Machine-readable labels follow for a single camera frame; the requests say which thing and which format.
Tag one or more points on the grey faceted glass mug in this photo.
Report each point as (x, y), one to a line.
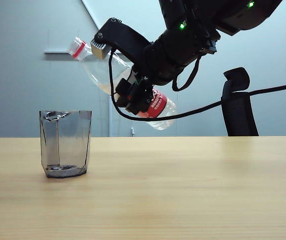
(65, 145)

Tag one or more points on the clear water bottle red label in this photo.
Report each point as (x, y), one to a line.
(102, 75)

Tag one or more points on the white horizontal wall rail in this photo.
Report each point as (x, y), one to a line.
(57, 51)

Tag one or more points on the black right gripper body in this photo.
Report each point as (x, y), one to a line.
(177, 52)

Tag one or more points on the black office chair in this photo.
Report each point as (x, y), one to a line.
(238, 112)

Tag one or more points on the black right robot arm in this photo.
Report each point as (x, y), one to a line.
(245, 17)

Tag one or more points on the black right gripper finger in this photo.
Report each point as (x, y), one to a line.
(123, 87)
(140, 100)

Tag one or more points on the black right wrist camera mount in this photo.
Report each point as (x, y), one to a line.
(122, 32)

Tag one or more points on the white diagonal wall conduit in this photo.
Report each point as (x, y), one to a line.
(90, 13)

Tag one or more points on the white vertical wall conduit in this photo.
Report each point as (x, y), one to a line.
(110, 125)

